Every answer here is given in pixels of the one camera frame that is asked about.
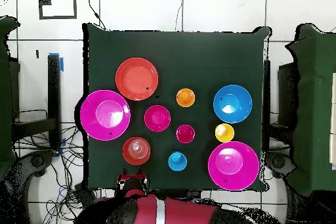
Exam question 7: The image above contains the blue plastic bowl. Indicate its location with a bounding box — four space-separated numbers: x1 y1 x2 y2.
213 84 253 124

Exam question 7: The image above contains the black floor cable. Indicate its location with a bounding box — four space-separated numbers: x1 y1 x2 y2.
79 0 107 30

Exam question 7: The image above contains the blue plastic cup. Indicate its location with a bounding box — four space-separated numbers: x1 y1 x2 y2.
167 150 188 172

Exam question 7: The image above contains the black metal post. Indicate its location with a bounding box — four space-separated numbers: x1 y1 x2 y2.
262 60 271 154

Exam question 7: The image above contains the small crimson plastic bowl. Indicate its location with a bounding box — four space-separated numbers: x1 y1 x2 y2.
144 104 171 133

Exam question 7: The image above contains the large pink plastic bowl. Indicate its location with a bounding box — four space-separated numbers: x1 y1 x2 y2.
207 141 260 191
79 89 131 141

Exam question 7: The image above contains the black metal stand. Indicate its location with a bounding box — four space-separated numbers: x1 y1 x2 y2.
11 53 62 150

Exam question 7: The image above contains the office chair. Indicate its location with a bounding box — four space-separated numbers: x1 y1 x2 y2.
263 151 297 180
0 149 56 224

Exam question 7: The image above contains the large shallow orange bowl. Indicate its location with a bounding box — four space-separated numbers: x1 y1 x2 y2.
115 57 159 102

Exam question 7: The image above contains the orange plastic cup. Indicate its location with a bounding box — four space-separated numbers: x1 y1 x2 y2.
176 87 196 108

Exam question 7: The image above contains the green cloth covered table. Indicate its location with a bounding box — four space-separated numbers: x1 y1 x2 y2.
285 22 336 196
0 16 21 181

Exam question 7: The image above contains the black power brick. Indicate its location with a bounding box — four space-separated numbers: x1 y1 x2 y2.
73 183 96 209

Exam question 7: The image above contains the crimson plastic cup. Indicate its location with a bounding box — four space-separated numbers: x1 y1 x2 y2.
175 124 196 145

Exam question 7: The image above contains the black square floor frame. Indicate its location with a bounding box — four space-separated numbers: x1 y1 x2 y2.
38 0 77 20

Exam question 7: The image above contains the small orange plastic bowl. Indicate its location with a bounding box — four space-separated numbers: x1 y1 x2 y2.
122 136 152 166

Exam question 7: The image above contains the dark green tablecloth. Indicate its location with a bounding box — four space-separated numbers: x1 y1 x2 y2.
82 22 271 192

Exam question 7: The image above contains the yellow plastic cup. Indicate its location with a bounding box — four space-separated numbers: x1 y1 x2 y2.
215 123 235 144

